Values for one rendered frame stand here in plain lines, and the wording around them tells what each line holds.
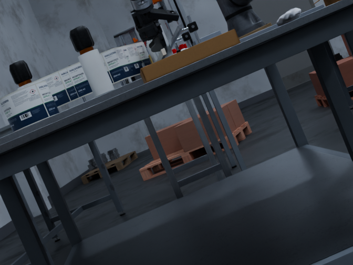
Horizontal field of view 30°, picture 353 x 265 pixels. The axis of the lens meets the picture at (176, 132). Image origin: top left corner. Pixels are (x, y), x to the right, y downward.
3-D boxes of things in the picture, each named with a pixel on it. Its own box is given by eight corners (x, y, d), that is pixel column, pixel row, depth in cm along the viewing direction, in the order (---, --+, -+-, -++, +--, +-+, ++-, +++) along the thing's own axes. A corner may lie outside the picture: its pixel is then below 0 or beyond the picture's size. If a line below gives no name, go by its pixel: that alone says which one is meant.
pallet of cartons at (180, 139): (252, 131, 763) (238, 97, 761) (239, 145, 687) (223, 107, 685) (164, 165, 802) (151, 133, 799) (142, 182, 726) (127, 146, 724)
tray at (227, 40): (145, 86, 196) (139, 74, 196) (225, 52, 197) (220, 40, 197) (146, 83, 166) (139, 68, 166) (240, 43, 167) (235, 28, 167)
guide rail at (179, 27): (165, 56, 305) (164, 53, 305) (167, 55, 305) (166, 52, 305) (179, 29, 198) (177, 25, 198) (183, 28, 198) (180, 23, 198)
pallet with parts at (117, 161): (99, 173, 1122) (92, 156, 1120) (138, 156, 1110) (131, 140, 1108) (83, 185, 1018) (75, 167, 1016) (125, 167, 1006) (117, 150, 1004)
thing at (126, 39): (134, 87, 329) (113, 39, 328) (157, 76, 330) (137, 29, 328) (133, 85, 315) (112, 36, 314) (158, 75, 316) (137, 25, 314)
